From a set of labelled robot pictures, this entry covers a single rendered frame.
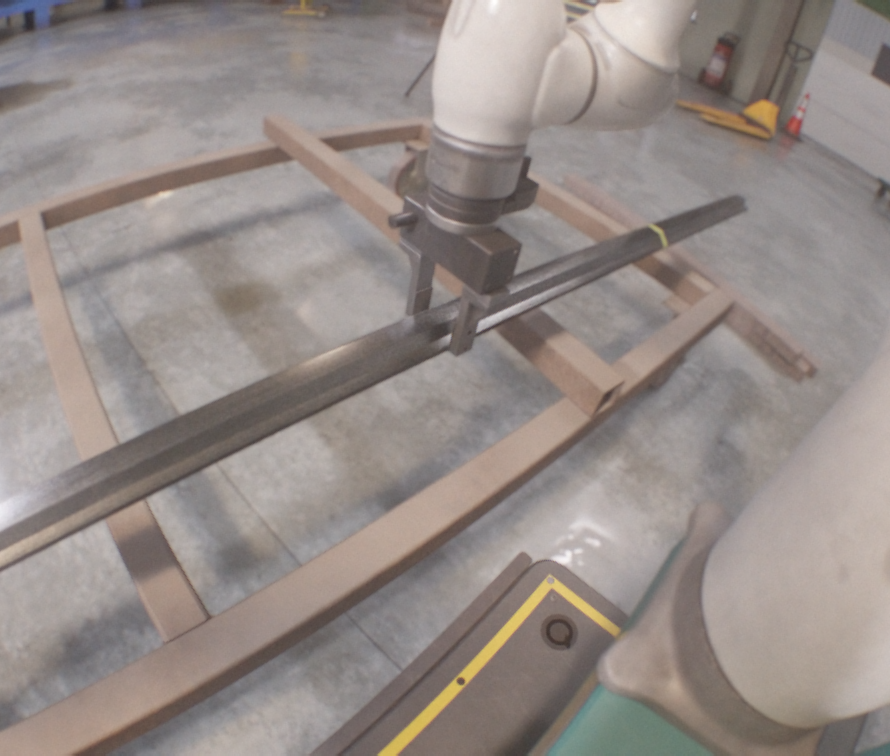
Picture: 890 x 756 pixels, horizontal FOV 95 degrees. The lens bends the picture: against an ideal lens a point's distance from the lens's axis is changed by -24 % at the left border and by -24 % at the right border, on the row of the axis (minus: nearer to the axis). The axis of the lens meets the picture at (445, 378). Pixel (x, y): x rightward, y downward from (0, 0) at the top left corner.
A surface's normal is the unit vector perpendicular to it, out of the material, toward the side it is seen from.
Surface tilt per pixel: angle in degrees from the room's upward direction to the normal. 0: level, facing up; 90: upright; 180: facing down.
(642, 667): 14
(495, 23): 82
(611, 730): 0
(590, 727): 0
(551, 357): 90
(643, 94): 106
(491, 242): 0
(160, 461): 75
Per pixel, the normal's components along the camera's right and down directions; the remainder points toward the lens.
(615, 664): -0.06, -0.71
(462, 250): -0.73, 0.38
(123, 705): 0.17, -0.70
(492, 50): -0.24, 0.60
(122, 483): 0.68, 0.40
